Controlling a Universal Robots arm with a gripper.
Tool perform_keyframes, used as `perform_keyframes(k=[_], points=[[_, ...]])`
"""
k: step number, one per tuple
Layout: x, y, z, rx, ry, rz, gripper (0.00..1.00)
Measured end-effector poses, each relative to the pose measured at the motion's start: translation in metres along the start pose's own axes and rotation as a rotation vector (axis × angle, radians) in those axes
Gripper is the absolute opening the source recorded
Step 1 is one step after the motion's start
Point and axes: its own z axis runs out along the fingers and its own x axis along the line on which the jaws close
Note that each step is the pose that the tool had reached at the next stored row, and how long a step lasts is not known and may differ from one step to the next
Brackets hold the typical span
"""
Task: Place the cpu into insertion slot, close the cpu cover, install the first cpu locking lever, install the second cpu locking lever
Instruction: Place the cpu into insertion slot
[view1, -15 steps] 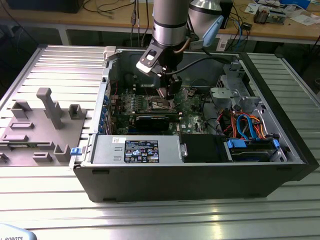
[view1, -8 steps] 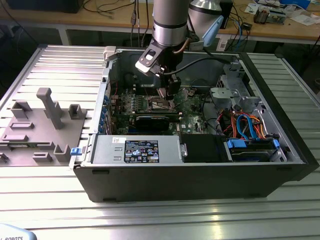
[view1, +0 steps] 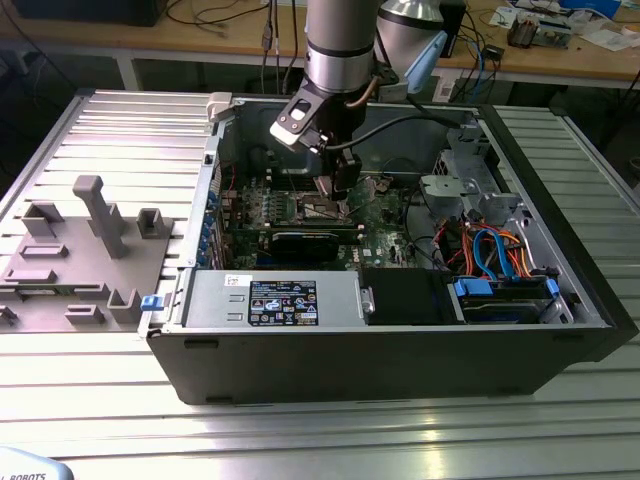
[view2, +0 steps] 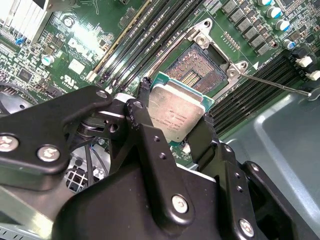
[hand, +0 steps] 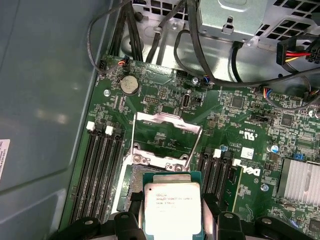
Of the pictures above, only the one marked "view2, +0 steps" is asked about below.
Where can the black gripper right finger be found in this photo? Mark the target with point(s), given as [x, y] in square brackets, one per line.
[203, 145]

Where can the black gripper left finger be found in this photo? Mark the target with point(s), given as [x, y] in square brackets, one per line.
[37, 130]

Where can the metal locking lever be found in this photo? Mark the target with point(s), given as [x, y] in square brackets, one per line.
[170, 53]
[275, 84]

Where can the silver CPU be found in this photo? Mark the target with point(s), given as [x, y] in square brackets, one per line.
[175, 110]

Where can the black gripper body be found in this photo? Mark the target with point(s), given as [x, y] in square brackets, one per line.
[120, 207]

